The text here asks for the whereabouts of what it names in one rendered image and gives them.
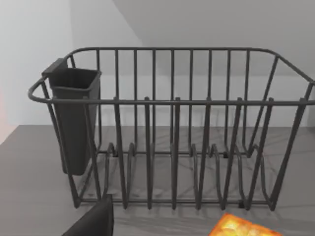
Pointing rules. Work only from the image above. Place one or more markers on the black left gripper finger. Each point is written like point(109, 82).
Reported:
point(98, 221)

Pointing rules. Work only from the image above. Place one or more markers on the dark grey cutlery holder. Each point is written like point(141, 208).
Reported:
point(73, 118)

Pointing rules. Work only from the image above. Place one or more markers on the orange and yellow bread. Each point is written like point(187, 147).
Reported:
point(236, 227)

